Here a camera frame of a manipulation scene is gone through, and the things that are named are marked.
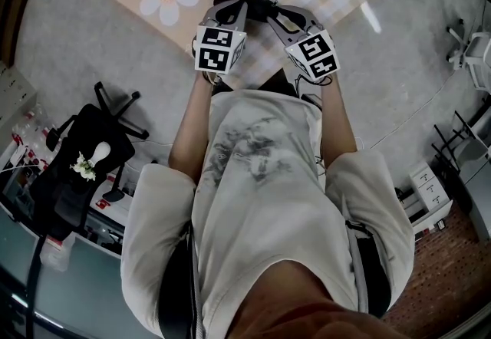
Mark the white flower bunch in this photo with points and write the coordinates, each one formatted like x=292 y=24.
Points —
x=83 y=168

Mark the white office chair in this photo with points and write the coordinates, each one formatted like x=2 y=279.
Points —
x=475 y=57

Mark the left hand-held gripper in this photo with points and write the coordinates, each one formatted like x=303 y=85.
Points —
x=215 y=57

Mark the white shelf unit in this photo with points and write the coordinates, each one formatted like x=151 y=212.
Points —
x=429 y=218

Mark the black frame folding chair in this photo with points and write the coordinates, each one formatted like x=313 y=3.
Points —
x=470 y=151

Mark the person's white t-shirt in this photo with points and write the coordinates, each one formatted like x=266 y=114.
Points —
x=268 y=195

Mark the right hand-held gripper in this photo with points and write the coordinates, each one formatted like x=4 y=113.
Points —
x=314 y=53

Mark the large clear water bottle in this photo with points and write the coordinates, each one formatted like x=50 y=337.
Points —
x=57 y=253

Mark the white vase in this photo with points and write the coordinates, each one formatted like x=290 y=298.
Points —
x=101 y=151

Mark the person's neck and chin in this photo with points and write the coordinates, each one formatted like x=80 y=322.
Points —
x=307 y=307

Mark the black glasses case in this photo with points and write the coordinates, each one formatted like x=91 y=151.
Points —
x=257 y=7

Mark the person's left forearm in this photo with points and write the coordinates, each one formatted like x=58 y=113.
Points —
x=190 y=130

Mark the pile of small plastic bottles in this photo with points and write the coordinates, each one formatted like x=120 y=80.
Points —
x=27 y=142

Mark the black office chair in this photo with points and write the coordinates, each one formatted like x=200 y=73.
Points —
x=76 y=191

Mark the person's dark trousers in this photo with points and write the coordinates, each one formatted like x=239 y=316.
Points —
x=276 y=84

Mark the white drawer cabinet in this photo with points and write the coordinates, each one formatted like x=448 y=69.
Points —
x=427 y=186

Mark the person's right forearm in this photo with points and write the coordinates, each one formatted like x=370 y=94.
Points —
x=337 y=122

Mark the grey locker cabinet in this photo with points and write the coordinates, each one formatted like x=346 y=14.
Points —
x=15 y=96

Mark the glass desk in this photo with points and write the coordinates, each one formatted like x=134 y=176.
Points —
x=96 y=284

